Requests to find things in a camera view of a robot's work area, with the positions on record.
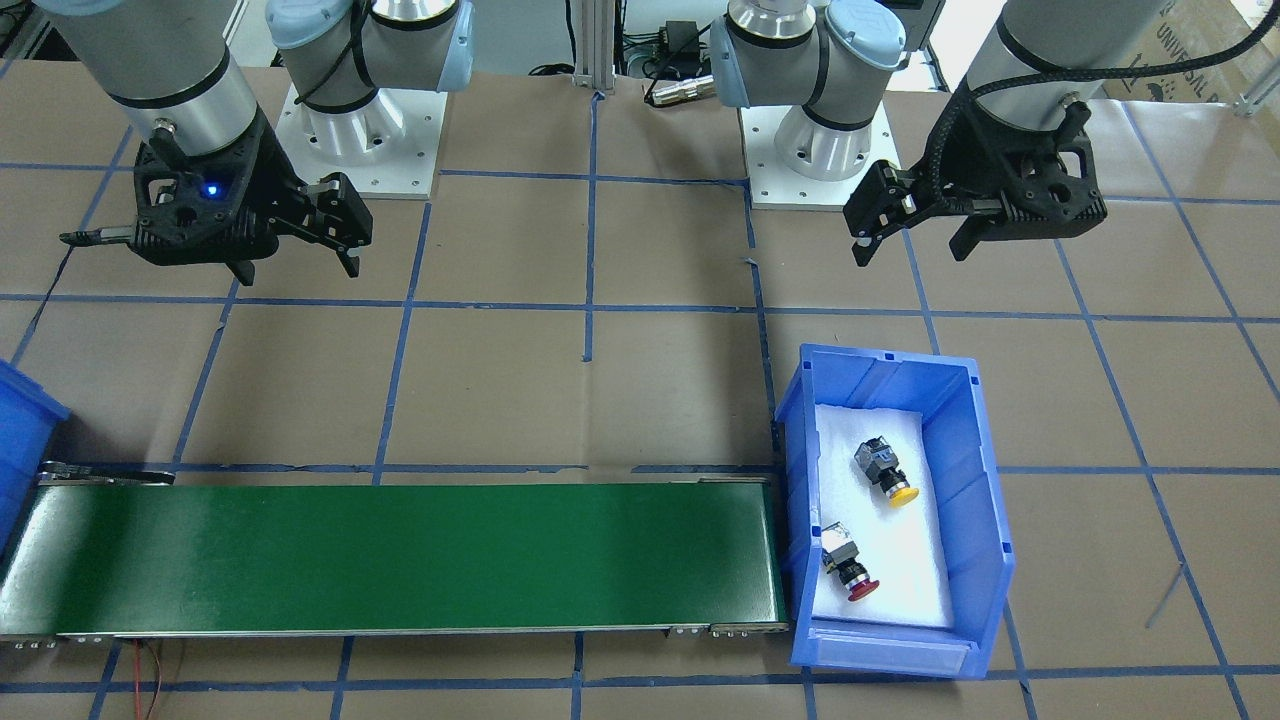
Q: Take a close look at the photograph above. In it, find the blue source bin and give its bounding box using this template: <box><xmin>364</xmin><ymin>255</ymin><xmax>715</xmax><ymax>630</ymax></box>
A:
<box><xmin>776</xmin><ymin>343</ymin><xmax>1015</xmax><ymax>679</ymax></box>

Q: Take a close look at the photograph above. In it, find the red wire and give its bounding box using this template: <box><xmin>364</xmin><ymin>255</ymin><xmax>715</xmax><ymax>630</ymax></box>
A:
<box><xmin>132</xmin><ymin>641</ymin><xmax>165</xmax><ymax>720</ymax></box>

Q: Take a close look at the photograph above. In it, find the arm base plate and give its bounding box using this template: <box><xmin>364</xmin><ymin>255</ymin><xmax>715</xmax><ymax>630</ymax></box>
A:
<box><xmin>739</xmin><ymin>106</ymin><xmax>899</xmax><ymax>211</ymax></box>
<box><xmin>275</xmin><ymin>87</ymin><xmax>451</xmax><ymax>200</ymax></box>

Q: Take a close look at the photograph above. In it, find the green conveyor belt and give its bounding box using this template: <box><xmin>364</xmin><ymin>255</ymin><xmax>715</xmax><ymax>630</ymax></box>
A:
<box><xmin>3</xmin><ymin>480</ymin><xmax>787</xmax><ymax>639</ymax></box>

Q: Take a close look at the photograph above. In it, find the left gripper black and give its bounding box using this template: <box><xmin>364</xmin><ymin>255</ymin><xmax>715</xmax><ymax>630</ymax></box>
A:
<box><xmin>844</xmin><ymin>100</ymin><xmax>1107</xmax><ymax>266</ymax></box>

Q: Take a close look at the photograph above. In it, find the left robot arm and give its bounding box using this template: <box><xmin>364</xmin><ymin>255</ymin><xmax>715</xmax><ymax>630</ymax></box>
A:
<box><xmin>708</xmin><ymin>1</ymin><xmax>1277</xmax><ymax>266</ymax></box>

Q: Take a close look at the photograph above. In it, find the blue destination bin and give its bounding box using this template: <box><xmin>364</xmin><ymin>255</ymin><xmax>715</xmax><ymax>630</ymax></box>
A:
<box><xmin>1</xmin><ymin>360</ymin><xmax>70</xmax><ymax>548</ymax></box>

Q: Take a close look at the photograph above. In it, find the black power adapter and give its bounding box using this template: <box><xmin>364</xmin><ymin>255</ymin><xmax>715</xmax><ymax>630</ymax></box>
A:
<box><xmin>658</xmin><ymin>20</ymin><xmax>701</xmax><ymax>64</ymax></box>

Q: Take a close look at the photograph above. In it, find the aluminium frame post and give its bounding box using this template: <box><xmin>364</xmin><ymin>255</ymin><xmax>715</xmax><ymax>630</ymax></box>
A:
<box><xmin>570</xmin><ymin>0</ymin><xmax>621</xmax><ymax>96</ymax></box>

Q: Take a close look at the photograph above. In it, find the red mushroom push button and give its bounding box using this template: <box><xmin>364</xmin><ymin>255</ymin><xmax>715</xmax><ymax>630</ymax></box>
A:
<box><xmin>820</xmin><ymin>521</ymin><xmax>881</xmax><ymax>603</ymax></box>

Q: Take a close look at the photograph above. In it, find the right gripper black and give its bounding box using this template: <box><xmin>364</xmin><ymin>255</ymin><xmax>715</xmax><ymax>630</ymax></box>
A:
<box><xmin>133</xmin><ymin>111</ymin><xmax>374</xmax><ymax>287</ymax></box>

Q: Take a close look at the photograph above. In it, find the white foam pad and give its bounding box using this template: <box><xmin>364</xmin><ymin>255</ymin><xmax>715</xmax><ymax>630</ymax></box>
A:
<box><xmin>813</xmin><ymin>405</ymin><xmax>954</xmax><ymax>629</ymax></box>

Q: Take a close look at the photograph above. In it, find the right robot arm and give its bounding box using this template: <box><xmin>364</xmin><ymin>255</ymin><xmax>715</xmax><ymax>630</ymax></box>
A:
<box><xmin>41</xmin><ymin>1</ymin><xmax>475</xmax><ymax>286</ymax></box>

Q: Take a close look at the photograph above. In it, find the yellow mushroom push button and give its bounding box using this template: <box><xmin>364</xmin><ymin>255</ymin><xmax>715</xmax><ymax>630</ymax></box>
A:
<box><xmin>855</xmin><ymin>436</ymin><xmax>920</xmax><ymax>509</ymax></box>

